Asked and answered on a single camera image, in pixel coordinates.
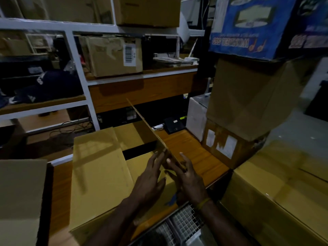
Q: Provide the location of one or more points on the person's left thumb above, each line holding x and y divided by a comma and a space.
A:
161, 185

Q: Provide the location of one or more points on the person's right hand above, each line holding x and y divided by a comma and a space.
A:
191, 184

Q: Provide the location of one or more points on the large glossy cardboard box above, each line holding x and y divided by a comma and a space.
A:
276, 194

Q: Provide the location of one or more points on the stack of papers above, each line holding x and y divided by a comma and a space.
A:
174, 61

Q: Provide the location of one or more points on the plain brown cardboard box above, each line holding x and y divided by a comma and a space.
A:
148, 11

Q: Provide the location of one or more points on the dark printed box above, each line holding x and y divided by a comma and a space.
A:
310, 25

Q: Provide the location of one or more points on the cardboard box with barcode label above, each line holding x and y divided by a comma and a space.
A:
110, 56

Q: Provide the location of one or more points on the person's right thumb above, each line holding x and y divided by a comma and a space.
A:
171, 174

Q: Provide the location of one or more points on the person's left hand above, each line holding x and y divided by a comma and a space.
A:
147, 183

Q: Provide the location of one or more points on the person's right middle finger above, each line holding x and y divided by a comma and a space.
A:
186, 162

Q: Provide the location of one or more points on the person's right forearm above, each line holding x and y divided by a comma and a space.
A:
220, 225

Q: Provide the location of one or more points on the flat cardboard sheet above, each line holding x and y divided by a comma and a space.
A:
19, 202

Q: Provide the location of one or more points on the wide brown cardboard box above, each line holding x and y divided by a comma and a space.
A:
66, 8

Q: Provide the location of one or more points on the black desk device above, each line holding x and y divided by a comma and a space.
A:
174, 124

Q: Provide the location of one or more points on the dark blue bag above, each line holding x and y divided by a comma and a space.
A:
48, 85

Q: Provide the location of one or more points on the white metal shelf frame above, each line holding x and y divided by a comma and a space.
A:
76, 74

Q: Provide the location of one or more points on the blue printed box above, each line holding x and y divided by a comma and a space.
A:
252, 25

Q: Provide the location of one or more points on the large tilted cardboard box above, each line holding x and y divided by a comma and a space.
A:
253, 99

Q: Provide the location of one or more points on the person's left forearm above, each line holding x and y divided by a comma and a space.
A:
115, 222

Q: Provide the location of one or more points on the yellow wrist band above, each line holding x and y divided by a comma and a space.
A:
203, 203

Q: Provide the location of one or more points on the cardboard box with white labels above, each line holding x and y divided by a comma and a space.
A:
230, 148

